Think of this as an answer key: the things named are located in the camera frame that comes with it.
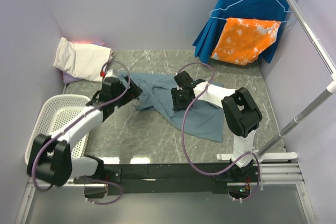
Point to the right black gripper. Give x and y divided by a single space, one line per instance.
177 103

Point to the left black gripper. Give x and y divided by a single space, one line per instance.
131 93

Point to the blue pleated skirt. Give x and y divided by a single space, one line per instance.
210 34

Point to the grey-blue t shirt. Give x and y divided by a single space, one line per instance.
203 119

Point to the white folded t shirt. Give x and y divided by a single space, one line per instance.
67 49

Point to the aluminium rail frame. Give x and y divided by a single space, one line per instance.
282 199

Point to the pink folded t shirt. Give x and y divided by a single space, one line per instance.
89 42

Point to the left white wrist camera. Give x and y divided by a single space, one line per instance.
108 73

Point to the light blue wire hanger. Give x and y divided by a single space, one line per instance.
216 13

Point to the silver clothes rack frame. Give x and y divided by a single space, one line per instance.
320 99

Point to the white plastic laundry basket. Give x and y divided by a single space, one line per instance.
56 113

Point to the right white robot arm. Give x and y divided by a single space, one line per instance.
240 110

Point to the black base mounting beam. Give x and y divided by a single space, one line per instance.
118 180

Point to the orange white tie-dye cloth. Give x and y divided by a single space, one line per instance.
243 40

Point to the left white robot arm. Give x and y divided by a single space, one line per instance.
50 156

